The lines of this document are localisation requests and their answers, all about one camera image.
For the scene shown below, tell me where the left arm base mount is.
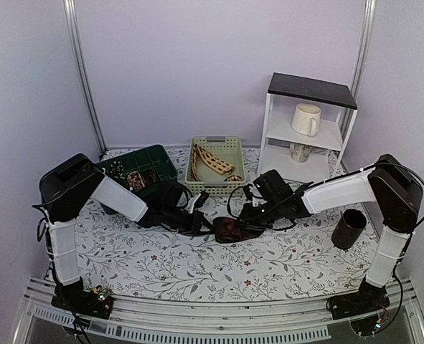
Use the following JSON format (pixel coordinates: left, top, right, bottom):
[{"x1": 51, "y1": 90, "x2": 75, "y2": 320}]
[{"x1": 51, "y1": 280, "x2": 114, "y2": 320}]

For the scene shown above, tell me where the black white dotted rolled tie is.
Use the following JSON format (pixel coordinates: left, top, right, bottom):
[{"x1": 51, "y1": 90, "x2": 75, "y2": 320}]
[{"x1": 108, "y1": 161, "x2": 125, "y2": 179}]

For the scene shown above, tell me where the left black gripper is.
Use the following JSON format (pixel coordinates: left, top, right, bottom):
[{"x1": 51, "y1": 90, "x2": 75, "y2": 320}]
[{"x1": 163, "y1": 206, "x2": 217, "y2": 237}]

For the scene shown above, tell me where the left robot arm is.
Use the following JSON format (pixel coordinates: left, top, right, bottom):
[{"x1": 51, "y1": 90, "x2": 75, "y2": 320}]
[{"x1": 33, "y1": 153, "x2": 214, "y2": 311}]

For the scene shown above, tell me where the right aluminium frame post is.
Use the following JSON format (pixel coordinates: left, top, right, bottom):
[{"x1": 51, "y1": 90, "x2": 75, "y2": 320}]
[{"x1": 351, "y1": 0, "x2": 377, "y2": 99}]

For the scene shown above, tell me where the dark brown rolled tie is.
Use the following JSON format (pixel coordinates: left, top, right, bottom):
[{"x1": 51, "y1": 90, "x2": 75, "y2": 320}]
[{"x1": 142, "y1": 168, "x2": 160, "y2": 186}]

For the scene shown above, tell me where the tan black patterned tie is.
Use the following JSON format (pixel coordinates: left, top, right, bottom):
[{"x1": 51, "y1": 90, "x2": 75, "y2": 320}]
[{"x1": 192, "y1": 143, "x2": 243, "y2": 182}]

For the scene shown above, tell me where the white shelf with black top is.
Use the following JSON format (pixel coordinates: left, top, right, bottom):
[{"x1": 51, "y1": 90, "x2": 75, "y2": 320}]
[{"x1": 256, "y1": 72, "x2": 358, "y2": 183}]

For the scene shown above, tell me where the dark red patterned tie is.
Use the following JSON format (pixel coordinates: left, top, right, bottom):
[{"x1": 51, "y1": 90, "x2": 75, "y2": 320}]
[{"x1": 211, "y1": 216, "x2": 265, "y2": 244}]

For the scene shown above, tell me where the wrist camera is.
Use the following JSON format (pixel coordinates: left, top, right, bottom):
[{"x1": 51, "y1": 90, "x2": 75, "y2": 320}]
[
  {"x1": 187, "y1": 191, "x2": 209, "y2": 214},
  {"x1": 243, "y1": 185, "x2": 260, "y2": 207}
]

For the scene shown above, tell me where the left aluminium frame post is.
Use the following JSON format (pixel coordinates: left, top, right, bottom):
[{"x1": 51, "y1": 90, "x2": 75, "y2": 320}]
[{"x1": 63, "y1": 0, "x2": 107, "y2": 154}]

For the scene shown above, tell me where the floral white table mat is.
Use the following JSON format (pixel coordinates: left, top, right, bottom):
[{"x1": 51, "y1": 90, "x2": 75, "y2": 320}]
[{"x1": 52, "y1": 145, "x2": 390, "y2": 302}]

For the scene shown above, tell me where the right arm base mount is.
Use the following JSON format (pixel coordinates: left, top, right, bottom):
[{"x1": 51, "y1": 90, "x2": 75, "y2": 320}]
[{"x1": 326, "y1": 287, "x2": 390, "y2": 320}]

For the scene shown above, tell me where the dark brown cylinder cup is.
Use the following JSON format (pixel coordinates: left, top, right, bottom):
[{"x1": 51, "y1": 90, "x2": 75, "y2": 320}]
[{"x1": 331, "y1": 209, "x2": 367, "y2": 250}]

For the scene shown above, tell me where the dark green divided organizer box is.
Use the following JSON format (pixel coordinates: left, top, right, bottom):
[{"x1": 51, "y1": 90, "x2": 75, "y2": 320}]
[{"x1": 97, "y1": 145, "x2": 182, "y2": 209}]

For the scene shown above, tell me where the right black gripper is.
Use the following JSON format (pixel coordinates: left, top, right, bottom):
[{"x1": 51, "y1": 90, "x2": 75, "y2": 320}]
[{"x1": 235, "y1": 198, "x2": 283, "y2": 231}]

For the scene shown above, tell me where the aluminium front rail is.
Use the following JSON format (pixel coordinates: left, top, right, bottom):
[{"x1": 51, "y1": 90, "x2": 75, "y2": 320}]
[{"x1": 16, "y1": 282, "x2": 424, "y2": 344}]

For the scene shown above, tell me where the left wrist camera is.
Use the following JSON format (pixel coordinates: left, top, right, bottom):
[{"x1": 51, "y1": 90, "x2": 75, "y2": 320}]
[{"x1": 187, "y1": 191, "x2": 209, "y2": 214}]

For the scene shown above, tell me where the beige plastic slotted basket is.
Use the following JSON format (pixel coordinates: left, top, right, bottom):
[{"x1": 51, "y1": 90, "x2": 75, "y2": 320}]
[{"x1": 184, "y1": 136, "x2": 246, "y2": 196}]

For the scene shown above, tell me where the aluminium frame post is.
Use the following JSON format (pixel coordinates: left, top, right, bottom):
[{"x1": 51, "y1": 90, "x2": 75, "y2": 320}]
[
  {"x1": 351, "y1": 0, "x2": 377, "y2": 99},
  {"x1": 63, "y1": 0, "x2": 107, "y2": 154}
]

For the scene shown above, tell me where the tan patterned rolled tie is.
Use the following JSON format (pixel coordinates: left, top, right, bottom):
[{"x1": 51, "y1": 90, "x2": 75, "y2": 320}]
[{"x1": 126, "y1": 171, "x2": 146, "y2": 191}]

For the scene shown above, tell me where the cream ceramic mug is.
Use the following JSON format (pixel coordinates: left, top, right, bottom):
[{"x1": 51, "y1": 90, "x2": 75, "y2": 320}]
[{"x1": 291, "y1": 103, "x2": 321, "y2": 137}]

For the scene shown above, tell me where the patterned glass cup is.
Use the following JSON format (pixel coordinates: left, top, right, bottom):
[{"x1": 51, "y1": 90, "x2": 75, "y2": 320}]
[{"x1": 290, "y1": 142, "x2": 311, "y2": 163}]

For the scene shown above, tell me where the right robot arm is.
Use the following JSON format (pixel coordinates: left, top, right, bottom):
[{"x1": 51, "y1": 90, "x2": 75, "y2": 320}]
[{"x1": 238, "y1": 154, "x2": 424, "y2": 312}]

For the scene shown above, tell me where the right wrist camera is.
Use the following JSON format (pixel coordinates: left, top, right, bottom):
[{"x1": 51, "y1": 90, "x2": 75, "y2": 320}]
[{"x1": 243, "y1": 185, "x2": 260, "y2": 207}]

